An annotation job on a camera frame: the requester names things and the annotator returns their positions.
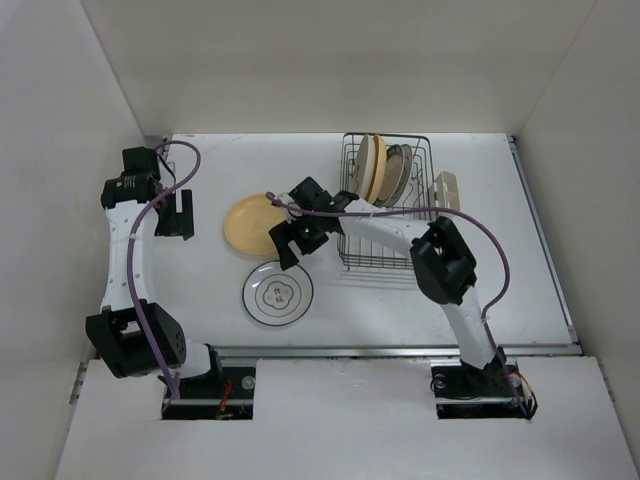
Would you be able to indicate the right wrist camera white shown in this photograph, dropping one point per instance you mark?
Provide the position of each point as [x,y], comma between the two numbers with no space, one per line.
[284,201]

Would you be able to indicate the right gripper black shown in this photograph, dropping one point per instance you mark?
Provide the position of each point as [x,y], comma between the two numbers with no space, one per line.
[285,232]

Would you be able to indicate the black wire dish rack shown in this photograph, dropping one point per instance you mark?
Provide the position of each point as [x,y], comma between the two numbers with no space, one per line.
[356,253]

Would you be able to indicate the aluminium rail side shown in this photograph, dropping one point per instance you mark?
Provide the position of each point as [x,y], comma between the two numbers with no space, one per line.
[512,142]

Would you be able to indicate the beige cutlery holder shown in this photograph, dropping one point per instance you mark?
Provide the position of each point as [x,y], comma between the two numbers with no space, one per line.
[445,192]

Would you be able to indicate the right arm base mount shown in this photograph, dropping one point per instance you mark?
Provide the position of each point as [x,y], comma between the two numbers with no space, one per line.
[465,395]

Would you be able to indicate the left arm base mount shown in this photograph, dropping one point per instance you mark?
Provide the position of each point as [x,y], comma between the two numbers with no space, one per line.
[223,396]

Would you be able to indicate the yellow plate with drawing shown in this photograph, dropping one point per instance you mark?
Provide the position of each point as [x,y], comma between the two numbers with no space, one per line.
[247,224]

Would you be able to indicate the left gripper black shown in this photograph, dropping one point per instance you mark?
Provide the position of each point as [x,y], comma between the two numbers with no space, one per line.
[178,223]

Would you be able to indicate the grey patterned plate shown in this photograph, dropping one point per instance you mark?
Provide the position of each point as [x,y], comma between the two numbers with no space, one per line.
[392,174]

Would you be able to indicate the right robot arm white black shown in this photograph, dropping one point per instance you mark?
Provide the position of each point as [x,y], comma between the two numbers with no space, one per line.
[442,263]

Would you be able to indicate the cream plate leftmost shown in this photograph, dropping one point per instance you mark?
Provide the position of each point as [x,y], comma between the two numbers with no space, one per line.
[364,167]

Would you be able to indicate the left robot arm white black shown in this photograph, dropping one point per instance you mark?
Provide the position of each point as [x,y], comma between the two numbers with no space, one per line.
[132,333]

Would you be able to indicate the grey rimmed plate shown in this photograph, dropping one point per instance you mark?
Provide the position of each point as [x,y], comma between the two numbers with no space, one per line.
[407,160]

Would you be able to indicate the white plate black rings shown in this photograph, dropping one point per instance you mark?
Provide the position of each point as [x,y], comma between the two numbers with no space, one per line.
[278,295]

